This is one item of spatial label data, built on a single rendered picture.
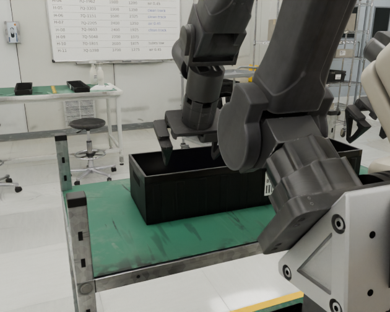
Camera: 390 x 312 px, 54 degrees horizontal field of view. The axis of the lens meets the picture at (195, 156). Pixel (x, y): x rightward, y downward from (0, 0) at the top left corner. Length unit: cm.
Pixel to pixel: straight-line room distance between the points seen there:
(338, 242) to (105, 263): 49
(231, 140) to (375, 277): 19
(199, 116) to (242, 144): 24
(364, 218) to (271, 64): 17
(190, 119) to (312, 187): 33
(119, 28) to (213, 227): 485
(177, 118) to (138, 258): 27
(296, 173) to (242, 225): 50
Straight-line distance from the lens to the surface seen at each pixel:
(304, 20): 36
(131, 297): 220
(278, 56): 39
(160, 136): 65
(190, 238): 79
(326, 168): 36
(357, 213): 32
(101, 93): 395
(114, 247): 77
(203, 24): 54
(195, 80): 60
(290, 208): 32
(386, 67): 47
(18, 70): 547
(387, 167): 43
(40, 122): 556
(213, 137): 66
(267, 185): 92
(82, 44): 546
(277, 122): 39
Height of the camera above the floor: 134
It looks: 18 degrees down
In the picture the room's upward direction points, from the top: straight up
